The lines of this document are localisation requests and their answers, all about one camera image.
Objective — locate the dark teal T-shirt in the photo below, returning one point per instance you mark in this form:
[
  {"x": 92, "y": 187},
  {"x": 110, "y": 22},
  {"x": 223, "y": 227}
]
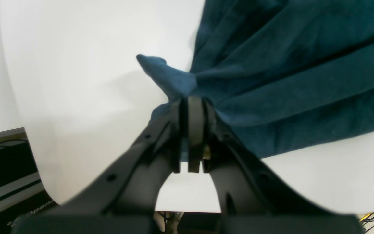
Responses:
[{"x": 283, "y": 74}]

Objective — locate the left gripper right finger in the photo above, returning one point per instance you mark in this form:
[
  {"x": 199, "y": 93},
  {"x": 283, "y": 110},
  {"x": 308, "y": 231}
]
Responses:
[{"x": 252, "y": 198}]

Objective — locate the black equipment box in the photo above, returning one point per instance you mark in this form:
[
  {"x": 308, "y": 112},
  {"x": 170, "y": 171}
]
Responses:
[{"x": 21, "y": 190}]

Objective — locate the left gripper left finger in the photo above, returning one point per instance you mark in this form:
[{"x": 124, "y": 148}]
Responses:
[{"x": 122, "y": 199}]

